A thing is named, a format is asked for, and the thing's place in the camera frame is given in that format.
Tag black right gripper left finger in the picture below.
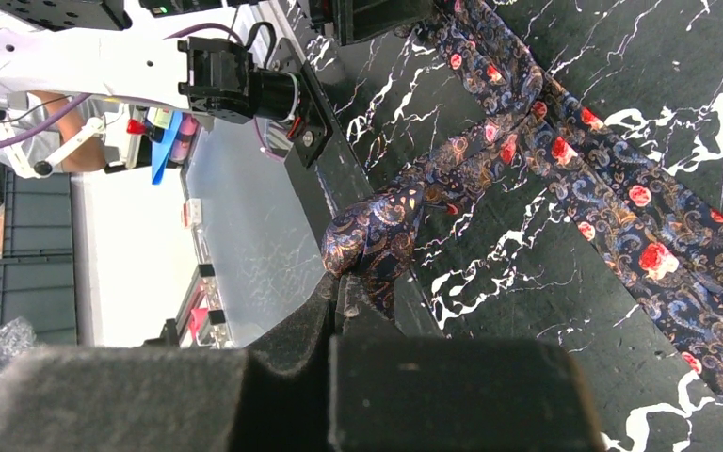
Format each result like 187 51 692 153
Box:
0 276 338 451

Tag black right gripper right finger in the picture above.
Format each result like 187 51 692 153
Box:
329 276 604 451

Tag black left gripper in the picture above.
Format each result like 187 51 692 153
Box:
308 0 435 45

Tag dark paisley red-dotted tie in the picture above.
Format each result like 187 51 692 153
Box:
321 1 723 398

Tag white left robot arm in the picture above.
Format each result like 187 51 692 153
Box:
0 1 332 178

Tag dark storage crates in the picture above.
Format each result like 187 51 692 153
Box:
0 171 79 345

